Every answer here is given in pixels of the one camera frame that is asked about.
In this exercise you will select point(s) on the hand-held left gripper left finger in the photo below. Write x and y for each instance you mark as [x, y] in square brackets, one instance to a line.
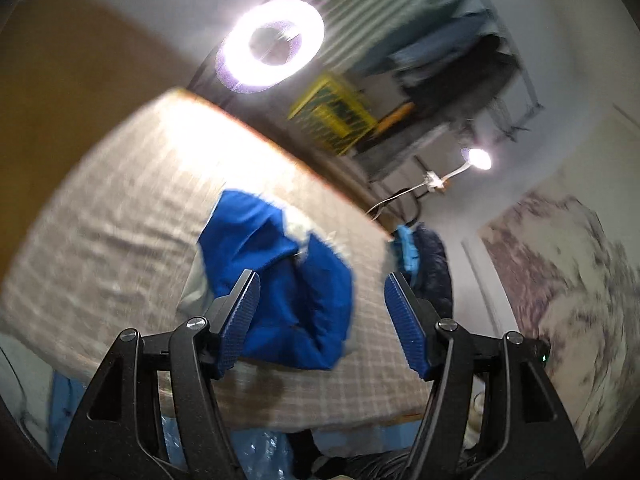
[240, 320]

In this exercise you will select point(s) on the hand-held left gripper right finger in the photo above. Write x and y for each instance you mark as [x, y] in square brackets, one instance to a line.
[407, 325]

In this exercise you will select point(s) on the white and blue jacket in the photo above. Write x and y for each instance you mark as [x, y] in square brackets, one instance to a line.
[300, 300]

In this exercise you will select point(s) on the black metal clothes rack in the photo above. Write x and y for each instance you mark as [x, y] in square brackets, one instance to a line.
[510, 125]

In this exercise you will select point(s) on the navy down jacket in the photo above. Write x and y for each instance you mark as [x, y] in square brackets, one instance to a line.
[435, 270]

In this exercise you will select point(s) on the white clip lamp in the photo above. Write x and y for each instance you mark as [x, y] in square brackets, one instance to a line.
[477, 157]

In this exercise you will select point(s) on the orange cloth strip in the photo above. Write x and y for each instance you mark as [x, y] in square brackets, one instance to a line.
[397, 115]

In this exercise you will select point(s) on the yellow patterned box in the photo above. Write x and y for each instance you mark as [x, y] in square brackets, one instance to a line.
[325, 115]

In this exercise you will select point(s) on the black hanging coat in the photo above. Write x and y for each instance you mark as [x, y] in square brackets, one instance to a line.
[465, 75]

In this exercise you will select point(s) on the hanging denim jacket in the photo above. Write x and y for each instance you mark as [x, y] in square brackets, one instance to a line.
[450, 42]

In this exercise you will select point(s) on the dark green hanging jacket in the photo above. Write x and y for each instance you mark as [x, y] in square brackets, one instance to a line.
[425, 20]

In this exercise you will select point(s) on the landscape wall painting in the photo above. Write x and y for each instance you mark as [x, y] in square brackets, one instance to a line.
[560, 285]

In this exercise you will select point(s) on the striped wall hanging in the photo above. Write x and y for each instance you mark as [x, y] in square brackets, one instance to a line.
[360, 5]

